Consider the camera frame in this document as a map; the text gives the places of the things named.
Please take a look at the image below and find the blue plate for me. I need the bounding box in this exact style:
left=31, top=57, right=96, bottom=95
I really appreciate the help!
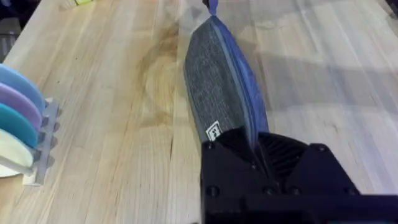
left=0, top=63, right=46, bottom=116

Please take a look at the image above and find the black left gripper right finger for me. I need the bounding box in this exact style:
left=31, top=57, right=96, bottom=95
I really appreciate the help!
left=257, top=132, right=362, bottom=196

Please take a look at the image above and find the grey peg rack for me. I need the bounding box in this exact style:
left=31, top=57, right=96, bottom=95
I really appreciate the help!
left=22, top=98, right=62, bottom=187

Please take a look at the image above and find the grey zip bag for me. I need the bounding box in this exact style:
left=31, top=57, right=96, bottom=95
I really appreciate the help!
left=183, top=0, right=270, bottom=151

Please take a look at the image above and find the cream plate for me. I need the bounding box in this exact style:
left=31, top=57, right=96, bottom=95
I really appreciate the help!
left=0, top=128, right=35, bottom=179

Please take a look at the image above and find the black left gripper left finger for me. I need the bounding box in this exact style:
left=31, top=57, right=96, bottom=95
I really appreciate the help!
left=200, top=126, right=269, bottom=200

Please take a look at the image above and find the purple plate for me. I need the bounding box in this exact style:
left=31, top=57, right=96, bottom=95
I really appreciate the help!
left=0, top=82, right=43, bottom=131

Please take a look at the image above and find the teal plate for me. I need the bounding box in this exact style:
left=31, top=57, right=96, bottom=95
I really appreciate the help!
left=0, top=102, right=40, bottom=149

